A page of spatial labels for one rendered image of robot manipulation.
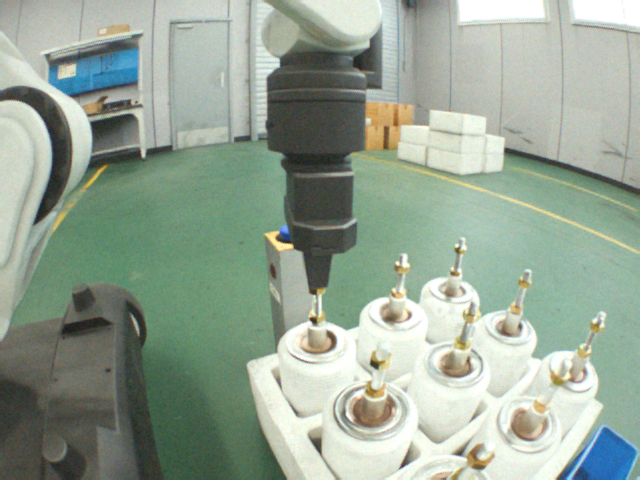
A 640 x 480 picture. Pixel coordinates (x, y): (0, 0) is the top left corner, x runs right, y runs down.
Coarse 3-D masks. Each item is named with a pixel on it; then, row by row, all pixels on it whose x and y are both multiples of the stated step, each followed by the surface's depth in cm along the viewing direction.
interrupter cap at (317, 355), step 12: (300, 324) 40; (288, 336) 38; (300, 336) 38; (336, 336) 38; (288, 348) 36; (300, 348) 36; (312, 348) 36; (324, 348) 36; (336, 348) 36; (300, 360) 34; (312, 360) 34; (324, 360) 34
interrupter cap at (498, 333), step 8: (496, 312) 41; (504, 312) 40; (488, 320) 39; (496, 320) 39; (520, 320) 38; (488, 328) 37; (496, 328) 38; (520, 328) 37; (528, 328) 37; (496, 336) 36; (504, 336) 36; (512, 336) 36; (520, 336) 35; (528, 336) 35; (512, 344) 34; (520, 344) 34
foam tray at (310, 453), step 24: (264, 360) 44; (528, 360) 40; (264, 384) 39; (408, 384) 39; (528, 384) 36; (264, 408) 39; (288, 408) 36; (480, 408) 35; (600, 408) 27; (264, 432) 47; (288, 432) 32; (312, 432) 33; (576, 432) 26; (288, 456) 32; (312, 456) 29; (408, 456) 32
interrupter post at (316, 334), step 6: (312, 324) 36; (324, 324) 36; (312, 330) 35; (318, 330) 35; (324, 330) 36; (312, 336) 36; (318, 336) 36; (324, 336) 36; (312, 342) 36; (318, 342) 36; (324, 342) 37
